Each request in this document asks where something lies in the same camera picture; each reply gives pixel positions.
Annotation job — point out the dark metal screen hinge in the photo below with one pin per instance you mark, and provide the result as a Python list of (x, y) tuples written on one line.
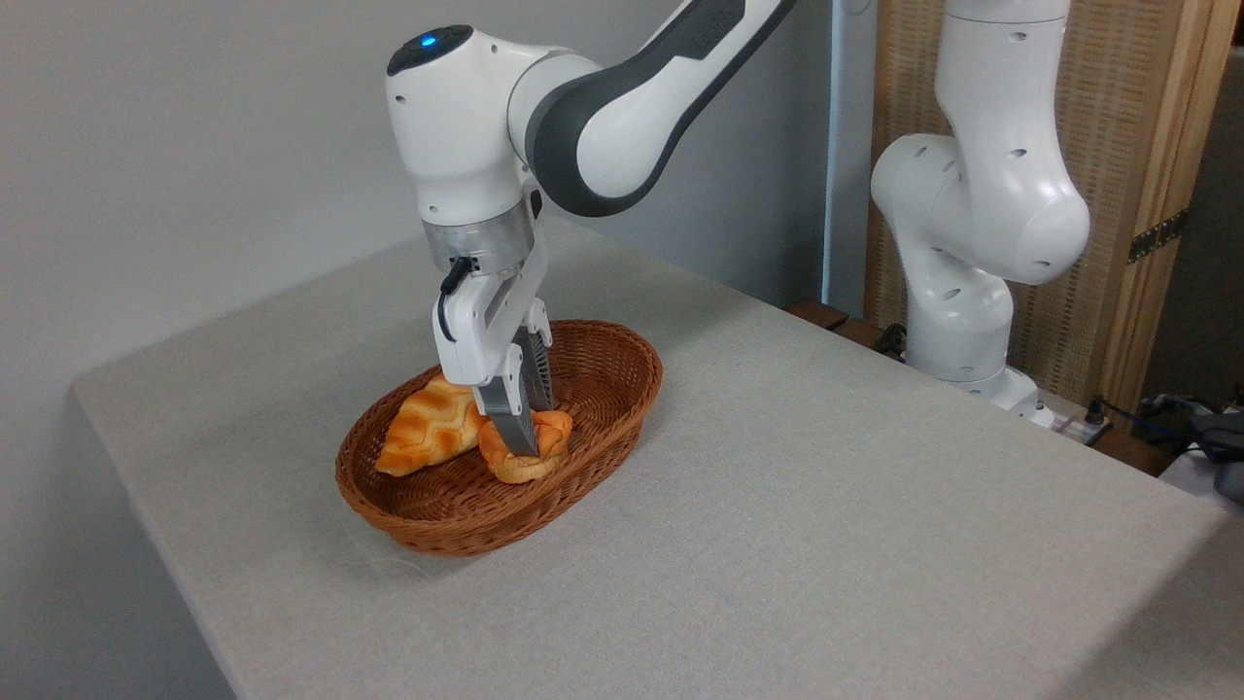
[(1157, 236)]

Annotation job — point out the round orange bread bun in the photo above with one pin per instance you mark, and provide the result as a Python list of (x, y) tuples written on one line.
[(517, 470)]

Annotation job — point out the brown wicker basket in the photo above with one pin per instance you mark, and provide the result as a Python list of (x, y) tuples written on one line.
[(466, 520)]

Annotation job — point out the white vertical post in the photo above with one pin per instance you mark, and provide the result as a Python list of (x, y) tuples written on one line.
[(846, 146)]

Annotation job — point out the long striped bread loaf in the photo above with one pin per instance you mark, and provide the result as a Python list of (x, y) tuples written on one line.
[(428, 433)]

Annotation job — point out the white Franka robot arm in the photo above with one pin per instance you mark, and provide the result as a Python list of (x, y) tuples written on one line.
[(466, 126)]

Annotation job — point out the grey fabric tablecloth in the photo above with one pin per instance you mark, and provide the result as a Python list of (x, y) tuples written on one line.
[(777, 535)]

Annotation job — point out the wooden bamboo folding screen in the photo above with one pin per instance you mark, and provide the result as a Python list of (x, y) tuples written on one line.
[(1118, 97)]

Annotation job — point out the white power strip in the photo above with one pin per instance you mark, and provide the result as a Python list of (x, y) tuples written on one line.
[(1074, 426)]

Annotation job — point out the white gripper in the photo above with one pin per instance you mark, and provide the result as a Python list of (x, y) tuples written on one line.
[(481, 331)]

